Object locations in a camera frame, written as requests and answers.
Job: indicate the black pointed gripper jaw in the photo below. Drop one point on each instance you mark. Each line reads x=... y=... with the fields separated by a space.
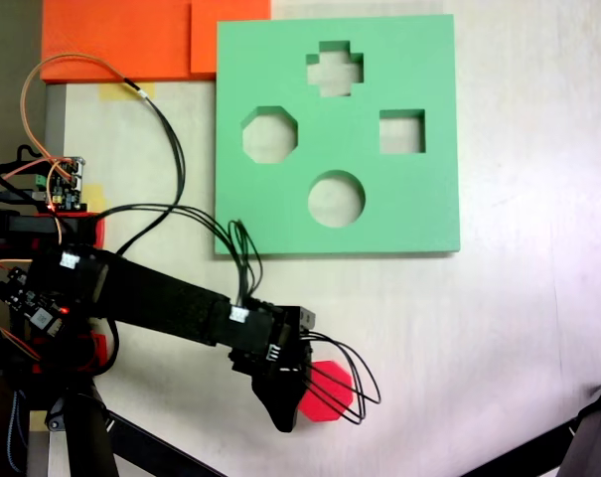
x=280 y=402

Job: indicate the red octagonal pillar block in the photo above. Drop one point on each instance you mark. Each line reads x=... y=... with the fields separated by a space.
x=330 y=392

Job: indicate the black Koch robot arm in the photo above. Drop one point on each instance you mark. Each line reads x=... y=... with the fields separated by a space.
x=156 y=298

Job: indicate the thin black tripod strut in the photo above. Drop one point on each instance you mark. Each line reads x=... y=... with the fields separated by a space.
x=161 y=447
x=523 y=452

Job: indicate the red base clamp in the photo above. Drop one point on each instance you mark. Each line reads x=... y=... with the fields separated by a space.
x=99 y=350

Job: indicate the green shape sorter board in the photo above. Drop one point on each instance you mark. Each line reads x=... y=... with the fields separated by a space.
x=419 y=208

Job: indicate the yellow tape square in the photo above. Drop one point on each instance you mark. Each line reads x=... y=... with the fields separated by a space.
x=95 y=199
x=38 y=421

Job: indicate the black controller circuit board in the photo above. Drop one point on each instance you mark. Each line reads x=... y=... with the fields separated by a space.
x=37 y=310

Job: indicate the small circuit board green terminal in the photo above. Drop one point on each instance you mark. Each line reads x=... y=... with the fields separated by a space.
x=66 y=184

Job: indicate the yellow tape strip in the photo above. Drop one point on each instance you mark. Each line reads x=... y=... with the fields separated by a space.
x=116 y=92

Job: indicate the notched black tripod leg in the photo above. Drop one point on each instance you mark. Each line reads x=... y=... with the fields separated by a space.
x=593 y=432

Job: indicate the large orange flat board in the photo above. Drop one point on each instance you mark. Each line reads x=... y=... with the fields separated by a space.
x=116 y=40

